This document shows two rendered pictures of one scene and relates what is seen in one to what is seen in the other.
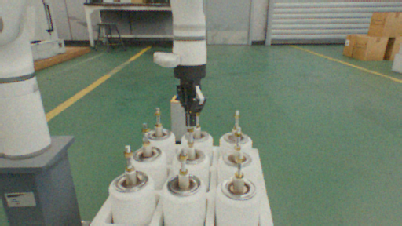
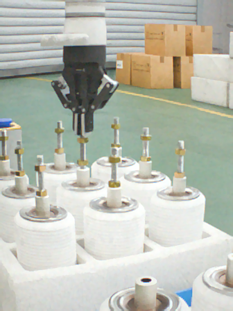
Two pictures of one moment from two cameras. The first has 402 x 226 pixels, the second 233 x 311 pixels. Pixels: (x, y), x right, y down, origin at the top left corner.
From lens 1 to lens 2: 52 cm
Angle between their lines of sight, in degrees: 31
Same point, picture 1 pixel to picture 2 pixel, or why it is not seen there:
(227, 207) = (179, 212)
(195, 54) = (101, 32)
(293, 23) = (26, 41)
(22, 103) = not seen: outside the picture
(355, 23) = (116, 39)
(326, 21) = not seen: hidden behind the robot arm
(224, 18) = not seen: outside the picture
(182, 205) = (130, 221)
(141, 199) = (71, 229)
